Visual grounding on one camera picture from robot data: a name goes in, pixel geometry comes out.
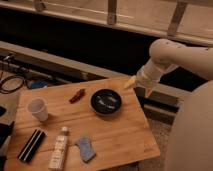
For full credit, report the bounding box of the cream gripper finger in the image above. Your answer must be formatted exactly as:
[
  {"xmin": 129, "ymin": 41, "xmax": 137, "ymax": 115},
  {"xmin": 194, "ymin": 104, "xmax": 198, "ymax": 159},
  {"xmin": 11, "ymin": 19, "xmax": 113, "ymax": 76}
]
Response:
[
  {"xmin": 124, "ymin": 76, "xmax": 137, "ymax": 89},
  {"xmin": 145, "ymin": 88, "xmax": 153, "ymax": 98}
]

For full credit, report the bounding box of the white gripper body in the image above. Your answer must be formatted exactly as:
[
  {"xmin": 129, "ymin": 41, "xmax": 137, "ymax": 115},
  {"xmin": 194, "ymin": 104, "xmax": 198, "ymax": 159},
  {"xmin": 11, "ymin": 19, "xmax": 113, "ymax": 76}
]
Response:
[{"xmin": 136, "ymin": 60, "xmax": 178, "ymax": 90}]

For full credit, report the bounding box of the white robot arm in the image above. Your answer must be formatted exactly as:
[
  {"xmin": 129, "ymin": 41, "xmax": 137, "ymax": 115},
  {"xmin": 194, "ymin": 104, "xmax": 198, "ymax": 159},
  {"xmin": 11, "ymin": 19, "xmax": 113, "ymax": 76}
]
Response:
[{"xmin": 125, "ymin": 39, "xmax": 213, "ymax": 171}]

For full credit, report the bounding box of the black ceramic bowl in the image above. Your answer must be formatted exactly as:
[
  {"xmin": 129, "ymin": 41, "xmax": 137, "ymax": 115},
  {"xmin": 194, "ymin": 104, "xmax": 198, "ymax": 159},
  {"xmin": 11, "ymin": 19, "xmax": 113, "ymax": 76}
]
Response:
[{"xmin": 90, "ymin": 89, "xmax": 122, "ymax": 117}]

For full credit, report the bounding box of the small red-brown object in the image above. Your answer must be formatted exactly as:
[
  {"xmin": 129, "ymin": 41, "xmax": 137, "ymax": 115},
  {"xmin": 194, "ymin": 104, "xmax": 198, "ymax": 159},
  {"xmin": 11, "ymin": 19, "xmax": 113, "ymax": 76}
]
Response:
[{"xmin": 69, "ymin": 89, "xmax": 85, "ymax": 104}]

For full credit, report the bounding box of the wooden cutting board tabletop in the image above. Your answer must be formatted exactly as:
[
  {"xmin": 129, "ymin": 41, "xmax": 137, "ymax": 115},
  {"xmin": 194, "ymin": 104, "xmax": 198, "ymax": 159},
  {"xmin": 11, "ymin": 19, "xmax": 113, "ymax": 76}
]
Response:
[{"xmin": 4, "ymin": 77, "xmax": 160, "ymax": 171}]

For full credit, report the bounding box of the blue object on floor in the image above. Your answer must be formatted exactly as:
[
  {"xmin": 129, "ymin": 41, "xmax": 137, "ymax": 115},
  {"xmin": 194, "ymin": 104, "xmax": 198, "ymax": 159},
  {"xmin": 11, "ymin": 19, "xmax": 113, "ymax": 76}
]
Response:
[{"xmin": 29, "ymin": 79, "xmax": 47, "ymax": 89}]

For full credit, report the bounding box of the white tube with cap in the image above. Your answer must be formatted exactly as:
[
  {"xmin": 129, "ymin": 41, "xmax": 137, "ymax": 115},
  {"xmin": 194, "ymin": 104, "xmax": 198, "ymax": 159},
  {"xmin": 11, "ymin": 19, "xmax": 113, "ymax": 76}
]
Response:
[{"xmin": 49, "ymin": 127, "xmax": 69, "ymax": 171}]

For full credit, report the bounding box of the black box with white stripes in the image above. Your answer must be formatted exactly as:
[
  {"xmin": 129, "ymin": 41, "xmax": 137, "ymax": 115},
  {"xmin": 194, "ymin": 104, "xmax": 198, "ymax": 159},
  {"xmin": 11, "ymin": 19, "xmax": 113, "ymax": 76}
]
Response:
[{"xmin": 18, "ymin": 129, "xmax": 46, "ymax": 163}]

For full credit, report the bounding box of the black device at left edge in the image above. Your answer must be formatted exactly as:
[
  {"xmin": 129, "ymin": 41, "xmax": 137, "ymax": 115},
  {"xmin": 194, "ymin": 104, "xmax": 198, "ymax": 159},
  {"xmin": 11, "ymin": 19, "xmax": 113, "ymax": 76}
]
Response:
[{"xmin": 0, "ymin": 106, "xmax": 14, "ymax": 171}]

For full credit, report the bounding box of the black coiled cable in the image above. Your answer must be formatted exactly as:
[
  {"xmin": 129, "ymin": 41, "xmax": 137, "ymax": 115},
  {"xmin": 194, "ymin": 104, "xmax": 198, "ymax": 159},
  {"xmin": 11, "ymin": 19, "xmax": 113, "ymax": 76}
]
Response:
[{"xmin": 0, "ymin": 66, "xmax": 31, "ymax": 95}]

